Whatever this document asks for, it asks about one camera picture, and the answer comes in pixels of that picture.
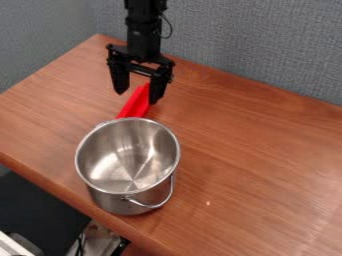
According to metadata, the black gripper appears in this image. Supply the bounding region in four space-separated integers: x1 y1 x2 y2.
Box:
105 18 175 105

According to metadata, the red plastic block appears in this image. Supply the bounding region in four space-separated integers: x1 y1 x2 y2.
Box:
117 83 149 118

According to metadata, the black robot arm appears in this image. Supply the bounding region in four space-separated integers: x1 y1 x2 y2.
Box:
105 0 175 104

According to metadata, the stainless steel pot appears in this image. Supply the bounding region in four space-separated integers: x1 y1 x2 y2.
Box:
74 118 180 215

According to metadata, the white object at corner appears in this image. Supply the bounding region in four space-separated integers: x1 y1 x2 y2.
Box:
0 231 34 256

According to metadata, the metal pot bail handle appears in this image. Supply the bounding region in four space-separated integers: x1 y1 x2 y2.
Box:
121 175 175 210

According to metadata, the grey table leg bracket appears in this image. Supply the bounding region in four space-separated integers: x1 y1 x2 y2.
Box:
65 220 129 256

